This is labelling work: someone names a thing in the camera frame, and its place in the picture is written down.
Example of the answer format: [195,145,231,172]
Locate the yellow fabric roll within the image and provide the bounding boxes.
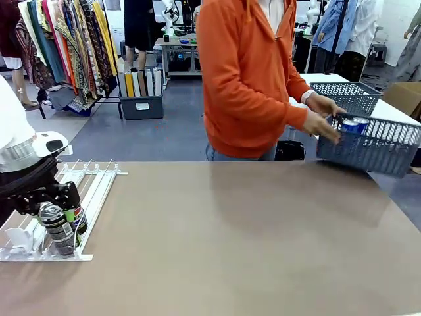
[124,71,135,98]

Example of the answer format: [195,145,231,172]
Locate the grey plastic lattice basket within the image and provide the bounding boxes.
[315,113,421,179]
[309,82,383,118]

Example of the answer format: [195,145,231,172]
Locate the brown fabric roll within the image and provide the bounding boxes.
[136,69,148,97]

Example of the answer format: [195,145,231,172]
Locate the person's right forearm orange sleeve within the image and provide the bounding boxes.
[230,78,309,130]

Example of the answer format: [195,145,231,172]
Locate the blue drink can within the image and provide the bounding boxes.
[339,118,360,135]
[353,116,371,136]

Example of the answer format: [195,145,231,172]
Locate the grey storage bin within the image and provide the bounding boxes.
[118,93,165,120]

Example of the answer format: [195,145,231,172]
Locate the person's left forearm orange sleeve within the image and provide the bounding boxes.
[287,70,312,103]

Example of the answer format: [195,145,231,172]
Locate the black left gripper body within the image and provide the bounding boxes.
[13,180,82,217]

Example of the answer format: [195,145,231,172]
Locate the hanging blue shirt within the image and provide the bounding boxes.
[311,0,350,56]

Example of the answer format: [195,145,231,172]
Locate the person's orange hoodie torso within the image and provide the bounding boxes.
[196,0,299,159]

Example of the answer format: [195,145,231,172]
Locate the black drink can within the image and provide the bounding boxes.
[37,201,79,257]

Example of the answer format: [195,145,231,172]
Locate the cream fabric roll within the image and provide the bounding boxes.
[152,67,163,97]

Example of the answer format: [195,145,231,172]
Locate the person's blue jeans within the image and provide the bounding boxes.
[205,142,278,162]

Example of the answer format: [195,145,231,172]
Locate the black cable sleeve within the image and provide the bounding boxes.
[0,156,59,199]

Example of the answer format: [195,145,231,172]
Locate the brown cardboard box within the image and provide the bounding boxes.
[382,81,421,121]

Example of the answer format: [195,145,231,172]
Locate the clothes rack with garments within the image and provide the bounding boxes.
[18,0,123,120]

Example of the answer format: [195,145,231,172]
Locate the white fabric roll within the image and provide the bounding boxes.
[131,70,141,98]

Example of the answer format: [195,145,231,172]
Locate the person's right hand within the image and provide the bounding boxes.
[301,109,342,145]

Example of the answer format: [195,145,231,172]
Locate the background workbench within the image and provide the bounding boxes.
[153,35,202,78]

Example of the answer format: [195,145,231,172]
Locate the light grey fabric roll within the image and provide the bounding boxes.
[144,68,155,97]

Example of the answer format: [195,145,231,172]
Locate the background person in black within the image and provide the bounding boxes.
[123,0,156,71]

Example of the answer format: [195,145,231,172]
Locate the person's left hand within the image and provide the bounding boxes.
[305,93,347,117]

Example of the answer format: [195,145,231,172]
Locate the black round stool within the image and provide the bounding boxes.
[274,140,307,161]

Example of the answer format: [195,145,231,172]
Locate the hanging white shirt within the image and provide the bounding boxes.
[344,0,385,57]

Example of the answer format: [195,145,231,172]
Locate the white side table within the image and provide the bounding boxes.
[288,72,421,136]

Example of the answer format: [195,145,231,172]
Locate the white wire can dispenser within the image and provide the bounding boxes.
[0,159,130,263]

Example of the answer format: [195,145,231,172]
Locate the small grey step stool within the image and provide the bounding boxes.
[367,43,388,68]

